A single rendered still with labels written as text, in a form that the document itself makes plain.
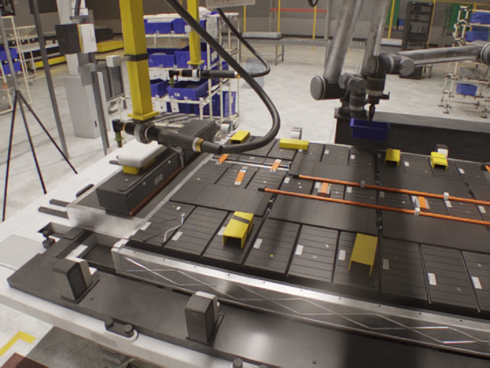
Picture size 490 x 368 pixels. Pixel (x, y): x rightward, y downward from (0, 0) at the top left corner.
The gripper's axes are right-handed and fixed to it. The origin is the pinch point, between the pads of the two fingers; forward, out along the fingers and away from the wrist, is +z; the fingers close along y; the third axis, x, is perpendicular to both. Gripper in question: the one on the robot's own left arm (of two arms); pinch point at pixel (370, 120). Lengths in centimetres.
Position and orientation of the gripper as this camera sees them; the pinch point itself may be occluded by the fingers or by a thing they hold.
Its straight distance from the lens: 226.8
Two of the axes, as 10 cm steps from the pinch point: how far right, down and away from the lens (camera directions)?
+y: -3.0, 4.5, -8.4
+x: 9.5, 1.4, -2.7
